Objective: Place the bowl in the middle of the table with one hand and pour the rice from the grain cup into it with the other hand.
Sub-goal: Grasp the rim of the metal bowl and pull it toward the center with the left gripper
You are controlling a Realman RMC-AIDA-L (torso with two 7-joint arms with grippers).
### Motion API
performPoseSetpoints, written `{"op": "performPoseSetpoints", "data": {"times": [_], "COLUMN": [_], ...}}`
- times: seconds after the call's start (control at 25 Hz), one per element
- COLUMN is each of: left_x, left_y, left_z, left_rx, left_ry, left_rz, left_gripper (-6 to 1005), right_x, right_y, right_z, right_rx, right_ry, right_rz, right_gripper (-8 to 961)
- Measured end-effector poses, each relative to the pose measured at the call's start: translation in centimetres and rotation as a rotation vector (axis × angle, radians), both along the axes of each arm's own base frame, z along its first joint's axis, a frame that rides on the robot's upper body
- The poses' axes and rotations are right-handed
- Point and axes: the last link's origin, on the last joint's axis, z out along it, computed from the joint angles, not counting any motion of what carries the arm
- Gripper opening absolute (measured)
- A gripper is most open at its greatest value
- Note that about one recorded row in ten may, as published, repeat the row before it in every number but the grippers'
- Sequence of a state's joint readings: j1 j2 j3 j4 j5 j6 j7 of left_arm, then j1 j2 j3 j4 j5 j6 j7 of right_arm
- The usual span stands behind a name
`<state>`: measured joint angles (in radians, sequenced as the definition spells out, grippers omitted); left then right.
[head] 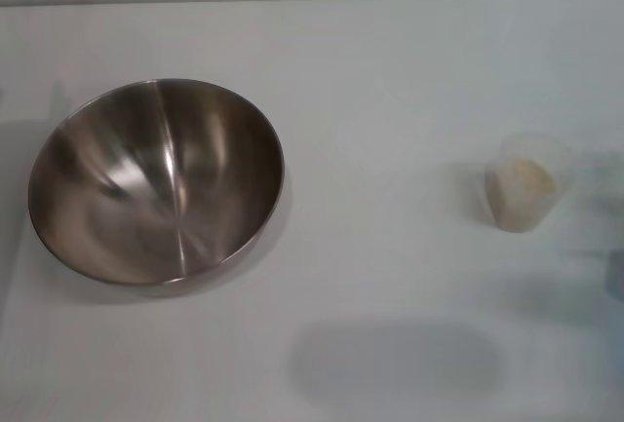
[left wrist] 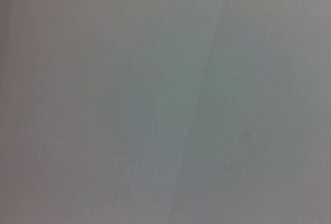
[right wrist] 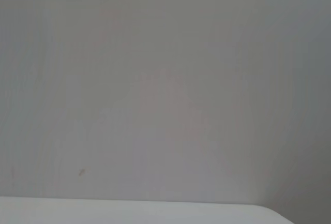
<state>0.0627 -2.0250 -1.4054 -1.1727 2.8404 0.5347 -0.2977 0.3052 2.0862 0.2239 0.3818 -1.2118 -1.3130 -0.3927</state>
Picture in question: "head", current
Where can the stainless steel mixing bowl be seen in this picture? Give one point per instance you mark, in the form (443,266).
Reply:
(156,188)

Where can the white uncooked rice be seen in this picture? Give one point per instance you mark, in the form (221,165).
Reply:
(521,193)

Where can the clear plastic measuring cup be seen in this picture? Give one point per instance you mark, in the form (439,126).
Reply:
(526,149)

